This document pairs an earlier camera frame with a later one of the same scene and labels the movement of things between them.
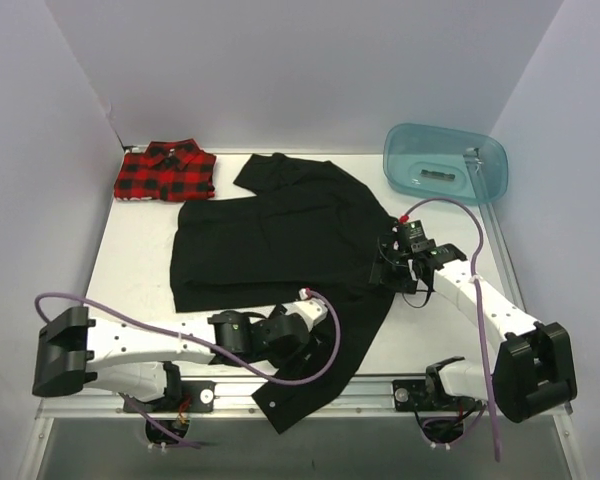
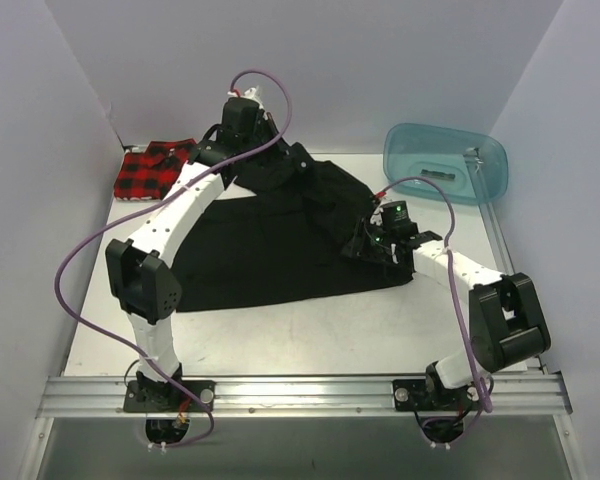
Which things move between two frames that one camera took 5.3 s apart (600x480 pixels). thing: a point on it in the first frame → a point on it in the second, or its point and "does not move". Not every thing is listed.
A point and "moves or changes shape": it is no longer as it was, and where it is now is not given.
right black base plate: [420, 396] does not move
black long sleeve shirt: [310, 232] moves or changes shape
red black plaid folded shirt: [173, 170] does not move
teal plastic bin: [449, 163] does not move
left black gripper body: [290, 331] → [290, 157]
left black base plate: [193, 396] does not move
